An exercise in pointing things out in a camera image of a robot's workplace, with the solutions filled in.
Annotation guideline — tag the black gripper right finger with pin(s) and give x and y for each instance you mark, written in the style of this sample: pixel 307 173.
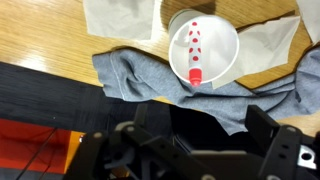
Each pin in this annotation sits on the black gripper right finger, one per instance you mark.
pixel 283 150

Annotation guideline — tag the white marker red polka dots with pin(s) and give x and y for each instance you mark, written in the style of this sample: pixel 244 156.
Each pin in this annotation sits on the white marker red polka dots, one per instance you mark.
pixel 195 73

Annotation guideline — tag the brown paper napkin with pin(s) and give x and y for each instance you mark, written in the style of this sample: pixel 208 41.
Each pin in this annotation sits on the brown paper napkin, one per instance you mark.
pixel 266 46
pixel 120 18
pixel 311 16

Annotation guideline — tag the grey fabric cloth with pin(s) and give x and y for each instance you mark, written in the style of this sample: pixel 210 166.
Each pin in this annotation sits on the grey fabric cloth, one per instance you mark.
pixel 140 76

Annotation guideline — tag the white paper cup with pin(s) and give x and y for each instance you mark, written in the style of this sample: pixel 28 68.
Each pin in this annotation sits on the white paper cup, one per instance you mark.
pixel 216 43

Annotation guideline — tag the orange wooden box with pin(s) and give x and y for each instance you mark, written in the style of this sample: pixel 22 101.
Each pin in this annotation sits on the orange wooden box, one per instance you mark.
pixel 74 146

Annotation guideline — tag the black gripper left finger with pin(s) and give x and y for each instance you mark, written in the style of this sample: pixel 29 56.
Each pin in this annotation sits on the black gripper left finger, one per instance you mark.
pixel 140 150

